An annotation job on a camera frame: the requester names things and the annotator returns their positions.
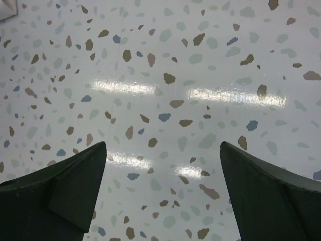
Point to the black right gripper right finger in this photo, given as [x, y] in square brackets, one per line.
[269, 202]

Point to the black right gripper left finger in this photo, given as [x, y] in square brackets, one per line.
[56, 202]

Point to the white t shirt red print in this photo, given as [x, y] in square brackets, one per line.
[8, 9]

